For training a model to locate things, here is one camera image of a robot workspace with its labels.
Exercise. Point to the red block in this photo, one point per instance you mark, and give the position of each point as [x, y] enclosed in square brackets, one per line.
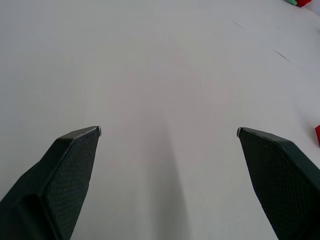
[302, 2]
[317, 136]

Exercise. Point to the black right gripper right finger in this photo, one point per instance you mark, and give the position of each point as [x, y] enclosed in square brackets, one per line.
[282, 182]

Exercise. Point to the green cylinder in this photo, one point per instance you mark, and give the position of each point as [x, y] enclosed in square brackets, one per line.
[292, 1]

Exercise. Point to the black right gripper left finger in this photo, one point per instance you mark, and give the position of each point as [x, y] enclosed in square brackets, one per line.
[57, 180]

